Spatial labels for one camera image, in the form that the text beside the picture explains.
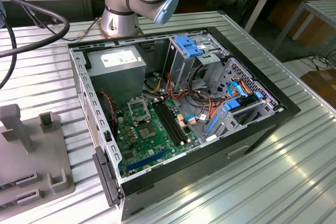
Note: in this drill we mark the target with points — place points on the hard disk in blue carrier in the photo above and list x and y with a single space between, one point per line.
232 105

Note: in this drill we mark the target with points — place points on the grey metal drive cage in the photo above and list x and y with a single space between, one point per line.
183 77

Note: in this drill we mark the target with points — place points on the grey power supply unit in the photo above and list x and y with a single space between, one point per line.
115 82

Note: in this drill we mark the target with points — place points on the brown cardboard box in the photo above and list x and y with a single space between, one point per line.
323 85

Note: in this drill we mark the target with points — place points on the black RAM slot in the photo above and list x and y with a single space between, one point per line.
166 123
169 123
173 122
176 121

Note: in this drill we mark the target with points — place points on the black open PC case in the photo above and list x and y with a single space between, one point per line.
183 182

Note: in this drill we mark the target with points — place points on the green motherboard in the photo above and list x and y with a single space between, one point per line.
157 142

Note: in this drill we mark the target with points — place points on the CPU socket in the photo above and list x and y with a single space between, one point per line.
147 132

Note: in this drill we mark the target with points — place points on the blue plastic latch strip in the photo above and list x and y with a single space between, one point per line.
212 125

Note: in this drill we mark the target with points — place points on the metal slat side table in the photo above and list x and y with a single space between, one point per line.
321 5

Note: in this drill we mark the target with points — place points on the blue plastic disk carrier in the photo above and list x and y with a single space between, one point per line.
187 45

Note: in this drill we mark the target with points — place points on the grey parts rack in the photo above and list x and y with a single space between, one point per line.
34 161

